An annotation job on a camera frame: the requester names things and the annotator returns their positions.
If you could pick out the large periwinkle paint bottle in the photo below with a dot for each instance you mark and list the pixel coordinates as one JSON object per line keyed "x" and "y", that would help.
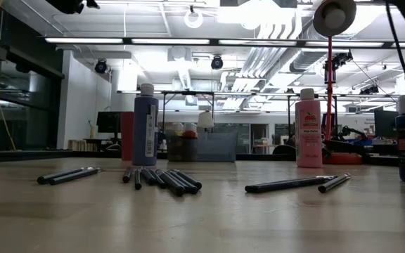
{"x": 140, "y": 133}

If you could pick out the pair of pens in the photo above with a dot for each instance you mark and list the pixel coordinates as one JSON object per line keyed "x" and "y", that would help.
{"x": 56, "y": 175}

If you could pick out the large pink paint bottle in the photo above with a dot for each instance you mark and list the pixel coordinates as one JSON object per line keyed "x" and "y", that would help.
{"x": 308, "y": 147}

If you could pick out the black ceiling spotlight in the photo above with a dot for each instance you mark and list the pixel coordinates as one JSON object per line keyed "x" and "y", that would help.
{"x": 217, "y": 62}
{"x": 101, "y": 66}

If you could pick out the black bar with light strips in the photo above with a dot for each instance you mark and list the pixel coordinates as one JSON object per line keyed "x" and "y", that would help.
{"x": 171, "y": 41}

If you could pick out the black monitor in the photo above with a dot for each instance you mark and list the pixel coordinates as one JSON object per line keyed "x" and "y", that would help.
{"x": 107, "y": 121}
{"x": 385, "y": 123}

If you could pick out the stack of wooden blocks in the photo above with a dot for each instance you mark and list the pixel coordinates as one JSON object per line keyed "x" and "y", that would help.
{"x": 79, "y": 145}

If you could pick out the red plastic cup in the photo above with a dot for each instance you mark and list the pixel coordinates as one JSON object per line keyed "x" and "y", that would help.
{"x": 127, "y": 140}

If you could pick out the grey translucent plastic bin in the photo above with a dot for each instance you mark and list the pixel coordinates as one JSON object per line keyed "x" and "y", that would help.
{"x": 220, "y": 147}

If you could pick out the red desk lamp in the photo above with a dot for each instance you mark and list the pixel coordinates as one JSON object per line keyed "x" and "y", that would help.
{"x": 329, "y": 105}

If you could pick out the black aluminium table frame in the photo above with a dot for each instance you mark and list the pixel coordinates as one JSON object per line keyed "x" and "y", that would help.
{"x": 48, "y": 154}

